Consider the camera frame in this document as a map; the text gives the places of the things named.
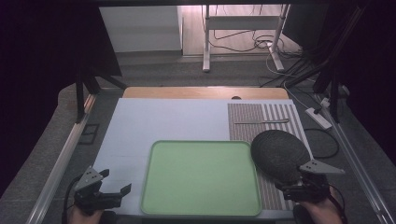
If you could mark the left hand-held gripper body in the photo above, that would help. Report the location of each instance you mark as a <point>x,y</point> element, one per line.
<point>93,196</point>

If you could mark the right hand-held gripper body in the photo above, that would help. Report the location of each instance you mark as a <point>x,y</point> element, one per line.
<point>311,186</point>

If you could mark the dark grey round plate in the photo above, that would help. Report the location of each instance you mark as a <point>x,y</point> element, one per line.
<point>277,154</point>

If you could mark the person's left hand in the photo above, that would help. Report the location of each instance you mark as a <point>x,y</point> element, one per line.
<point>83,217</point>

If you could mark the person's right hand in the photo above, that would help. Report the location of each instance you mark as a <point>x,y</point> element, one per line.
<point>320,211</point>

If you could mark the black floor plate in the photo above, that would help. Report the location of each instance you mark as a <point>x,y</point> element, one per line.
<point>89,133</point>

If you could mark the silver table knife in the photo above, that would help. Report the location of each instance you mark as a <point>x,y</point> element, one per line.
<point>264,121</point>

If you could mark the white power strip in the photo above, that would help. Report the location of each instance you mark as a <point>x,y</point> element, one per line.
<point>318,118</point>

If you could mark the striped woven placemat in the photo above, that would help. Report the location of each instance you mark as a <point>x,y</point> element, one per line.
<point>246,121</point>

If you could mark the green tray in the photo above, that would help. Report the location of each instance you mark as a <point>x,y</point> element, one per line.
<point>200,179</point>

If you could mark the light blue table sheet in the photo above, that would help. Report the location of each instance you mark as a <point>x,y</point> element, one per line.
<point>162,121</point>

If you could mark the black metal stand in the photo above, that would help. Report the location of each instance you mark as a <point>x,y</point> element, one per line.
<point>334,93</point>
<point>81,87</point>

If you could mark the white cabinet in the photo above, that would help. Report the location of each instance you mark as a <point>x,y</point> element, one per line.
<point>143,29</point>

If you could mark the metal floor rail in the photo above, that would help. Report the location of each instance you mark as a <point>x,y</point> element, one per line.
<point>358,161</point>
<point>59,168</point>

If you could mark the white desk frame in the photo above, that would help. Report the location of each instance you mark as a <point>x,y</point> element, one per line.
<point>243,22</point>

